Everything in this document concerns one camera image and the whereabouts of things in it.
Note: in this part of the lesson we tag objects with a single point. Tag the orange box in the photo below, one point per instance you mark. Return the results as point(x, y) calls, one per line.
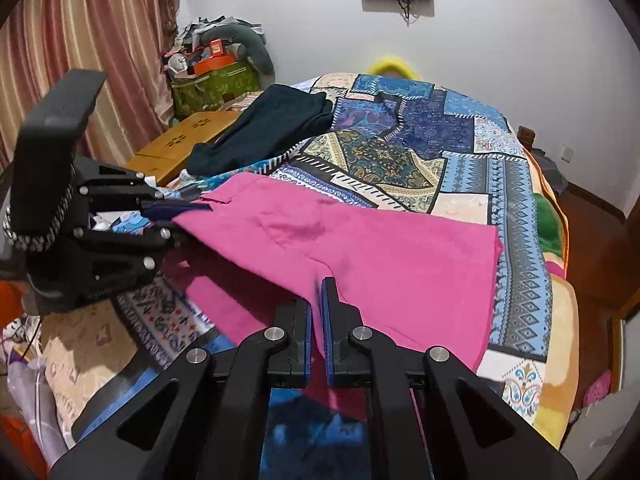
point(212, 63)

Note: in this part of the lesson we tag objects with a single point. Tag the grey plush pillow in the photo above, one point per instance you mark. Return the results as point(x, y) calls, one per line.
point(255, 45)

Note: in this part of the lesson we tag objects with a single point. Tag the dark teal garment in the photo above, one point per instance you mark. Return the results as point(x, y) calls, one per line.
point(270, 120)

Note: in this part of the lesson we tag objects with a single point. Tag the white plastic bag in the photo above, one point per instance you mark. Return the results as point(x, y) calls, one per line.
point(27, 385)

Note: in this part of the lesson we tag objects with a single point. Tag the pink slippers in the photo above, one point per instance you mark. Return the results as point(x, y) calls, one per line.
point(597, 387)

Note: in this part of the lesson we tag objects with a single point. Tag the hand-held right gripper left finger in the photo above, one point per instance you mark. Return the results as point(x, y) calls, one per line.
point(306, 345)

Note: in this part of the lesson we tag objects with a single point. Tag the pink pants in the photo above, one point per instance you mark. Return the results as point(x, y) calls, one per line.
point(380, 260)

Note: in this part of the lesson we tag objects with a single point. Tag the pink striped curtain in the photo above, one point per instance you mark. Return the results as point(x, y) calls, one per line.
point(85, 25)

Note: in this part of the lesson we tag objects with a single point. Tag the patchwork printed blanket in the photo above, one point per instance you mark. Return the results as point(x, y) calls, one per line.
point(425, 145)

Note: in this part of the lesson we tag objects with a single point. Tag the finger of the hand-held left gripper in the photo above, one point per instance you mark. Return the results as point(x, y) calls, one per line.
point(161, 235)
point(167, 207)

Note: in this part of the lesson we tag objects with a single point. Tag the green storage bag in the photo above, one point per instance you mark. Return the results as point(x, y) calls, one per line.
point(215, 87)

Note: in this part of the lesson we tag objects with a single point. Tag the white wall socket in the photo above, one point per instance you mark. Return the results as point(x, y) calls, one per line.
point(565, 153)

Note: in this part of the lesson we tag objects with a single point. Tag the wooden bed post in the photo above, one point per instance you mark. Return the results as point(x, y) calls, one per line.
point(528, 139)

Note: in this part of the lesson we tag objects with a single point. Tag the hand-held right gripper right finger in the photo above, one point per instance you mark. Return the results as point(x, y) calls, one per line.
point(328, 340)

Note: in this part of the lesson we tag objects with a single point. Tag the yellow curved object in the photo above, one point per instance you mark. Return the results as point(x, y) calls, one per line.
point(395, 66)

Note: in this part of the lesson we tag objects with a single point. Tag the wooden folding table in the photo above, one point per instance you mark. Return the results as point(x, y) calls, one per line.
point(175, 142)

